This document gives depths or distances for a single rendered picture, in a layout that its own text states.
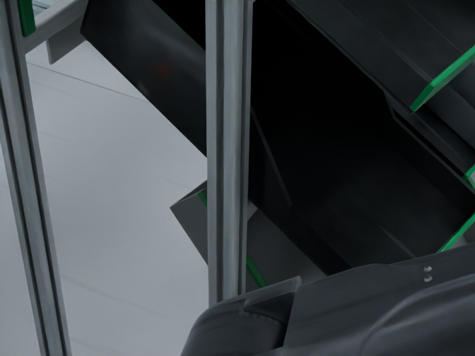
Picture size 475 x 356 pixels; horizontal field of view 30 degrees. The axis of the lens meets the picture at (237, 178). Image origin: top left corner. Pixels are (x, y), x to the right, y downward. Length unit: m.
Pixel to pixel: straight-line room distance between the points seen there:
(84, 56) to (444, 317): 1.22
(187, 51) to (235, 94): 0.07
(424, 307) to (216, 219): 0.27
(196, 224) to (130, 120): 0.69
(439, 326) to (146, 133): 1.01
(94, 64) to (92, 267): 0.47
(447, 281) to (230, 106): 0.23
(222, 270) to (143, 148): 0.68
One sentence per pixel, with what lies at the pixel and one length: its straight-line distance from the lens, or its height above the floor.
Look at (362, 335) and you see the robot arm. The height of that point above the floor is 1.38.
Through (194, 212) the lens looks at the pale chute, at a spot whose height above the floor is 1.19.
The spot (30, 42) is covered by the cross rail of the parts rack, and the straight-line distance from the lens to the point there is 0.62.
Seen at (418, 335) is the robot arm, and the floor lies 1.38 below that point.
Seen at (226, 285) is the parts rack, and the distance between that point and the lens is 0.60.
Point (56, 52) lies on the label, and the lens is 0.67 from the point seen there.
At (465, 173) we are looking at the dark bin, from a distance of 0.67.
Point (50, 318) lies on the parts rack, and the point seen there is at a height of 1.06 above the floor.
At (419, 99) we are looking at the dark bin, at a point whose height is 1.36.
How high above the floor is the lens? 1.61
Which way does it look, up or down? 38 degrees down
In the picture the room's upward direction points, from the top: 1 degrees clockwise
